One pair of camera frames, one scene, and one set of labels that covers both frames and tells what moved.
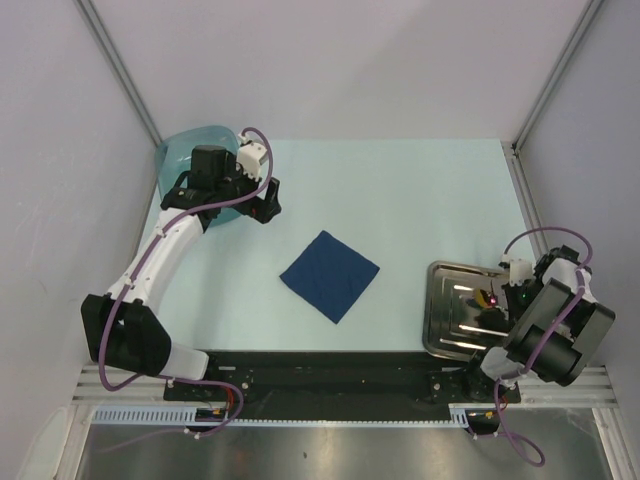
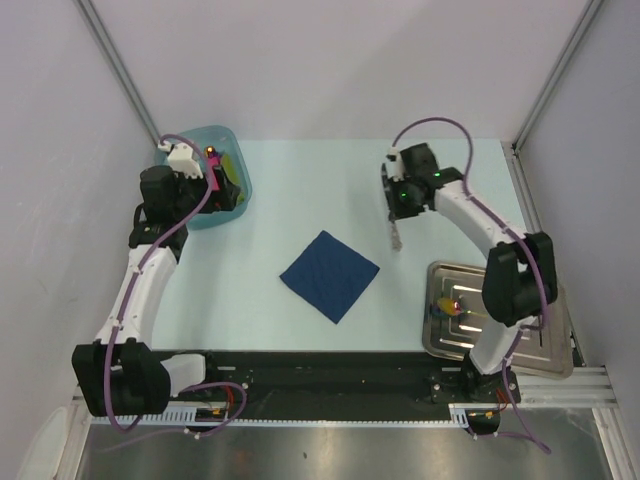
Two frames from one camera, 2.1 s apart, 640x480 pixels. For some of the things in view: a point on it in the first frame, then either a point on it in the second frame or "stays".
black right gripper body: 521,297 -> 402,199
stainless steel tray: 465,310 stays
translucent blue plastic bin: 174,155 stays
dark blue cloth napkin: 330,275 stays
